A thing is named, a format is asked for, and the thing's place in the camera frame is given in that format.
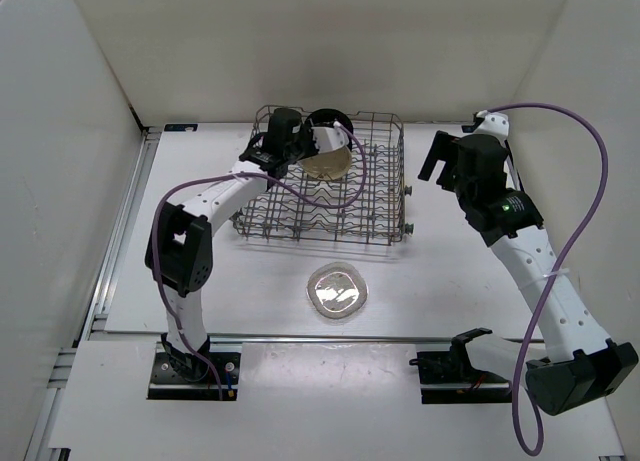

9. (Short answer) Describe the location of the clear glass plate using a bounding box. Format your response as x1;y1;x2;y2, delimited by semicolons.
306;262;369;320
298;147;352;182

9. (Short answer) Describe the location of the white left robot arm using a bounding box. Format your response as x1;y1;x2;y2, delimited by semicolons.
145;107;373;383

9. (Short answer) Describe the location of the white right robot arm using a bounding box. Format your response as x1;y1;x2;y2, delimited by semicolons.
418;131;639;416

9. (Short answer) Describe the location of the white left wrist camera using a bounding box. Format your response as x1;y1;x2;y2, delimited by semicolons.
311;121;352;154

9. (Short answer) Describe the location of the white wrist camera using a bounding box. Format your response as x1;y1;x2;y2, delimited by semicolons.
311;121;352;154
471;110;510;147

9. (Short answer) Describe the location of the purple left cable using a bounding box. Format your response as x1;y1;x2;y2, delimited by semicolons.
152;125;370;401

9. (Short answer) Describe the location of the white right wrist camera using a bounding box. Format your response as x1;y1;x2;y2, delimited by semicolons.
471;110;510;147

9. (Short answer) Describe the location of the grey wire dish rack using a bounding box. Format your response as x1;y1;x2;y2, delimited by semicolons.
231;111;414;246

